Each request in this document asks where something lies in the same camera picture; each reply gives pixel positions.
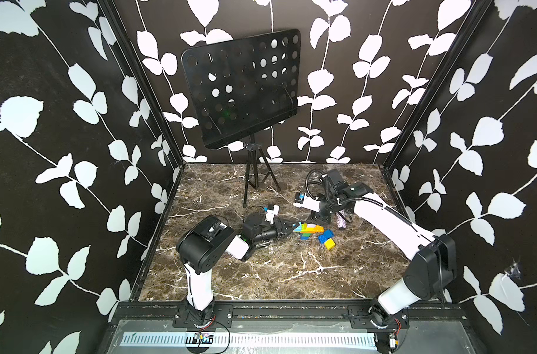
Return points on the yellow square lego brick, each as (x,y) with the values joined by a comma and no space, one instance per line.
(329,244)

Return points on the purple glitter microphone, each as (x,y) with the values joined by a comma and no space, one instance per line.
(340,222)

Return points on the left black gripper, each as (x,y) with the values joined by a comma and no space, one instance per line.
(278,228)

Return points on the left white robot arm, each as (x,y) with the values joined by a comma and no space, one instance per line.
(201,248)

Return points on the cyan square lego brick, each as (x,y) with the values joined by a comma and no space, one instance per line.
(299,228)

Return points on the white slotted cable duct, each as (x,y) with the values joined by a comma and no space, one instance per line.
(365,341)

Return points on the black front mounting rail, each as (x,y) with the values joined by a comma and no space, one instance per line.
(356,312)

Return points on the black perforated music stand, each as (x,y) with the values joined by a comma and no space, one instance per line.
(241,87)

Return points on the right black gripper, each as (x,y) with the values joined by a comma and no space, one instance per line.
(317,217)

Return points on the blue lego brick pair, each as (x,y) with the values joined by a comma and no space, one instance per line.
(325,236)

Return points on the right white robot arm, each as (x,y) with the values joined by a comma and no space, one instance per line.
(433,263)

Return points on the lime green long lego brick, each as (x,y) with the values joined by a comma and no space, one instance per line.
(310,230)

